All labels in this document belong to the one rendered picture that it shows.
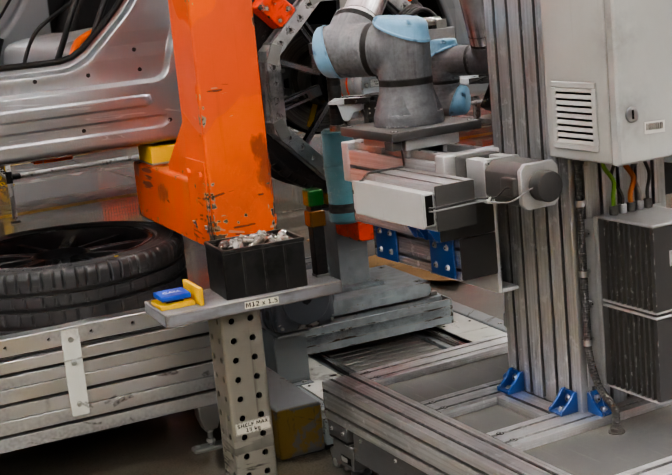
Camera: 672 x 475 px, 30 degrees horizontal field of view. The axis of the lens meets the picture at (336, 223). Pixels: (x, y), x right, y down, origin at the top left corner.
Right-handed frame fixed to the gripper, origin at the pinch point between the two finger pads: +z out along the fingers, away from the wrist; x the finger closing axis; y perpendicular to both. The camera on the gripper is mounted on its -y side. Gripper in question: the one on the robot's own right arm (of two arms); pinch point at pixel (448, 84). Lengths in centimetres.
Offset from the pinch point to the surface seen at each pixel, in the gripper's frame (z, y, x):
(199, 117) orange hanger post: 76, 1, 14
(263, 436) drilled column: 76, -73, 32
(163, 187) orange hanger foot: 75, -19, -25
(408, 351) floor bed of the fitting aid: 11, -77, -17
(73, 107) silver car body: 94, 4, -37
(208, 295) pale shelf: 83, -38, 26
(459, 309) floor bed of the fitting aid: -20, -74, -38
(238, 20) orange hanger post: 64, 23, 15
